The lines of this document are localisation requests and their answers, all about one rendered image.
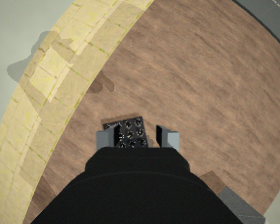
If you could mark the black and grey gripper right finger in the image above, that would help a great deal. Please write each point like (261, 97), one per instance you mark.
(167, 138)

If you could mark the black knob box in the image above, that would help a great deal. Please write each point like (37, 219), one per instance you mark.
(127, 129)

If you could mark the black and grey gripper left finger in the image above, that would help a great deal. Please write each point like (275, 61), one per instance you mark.
(108, 138)

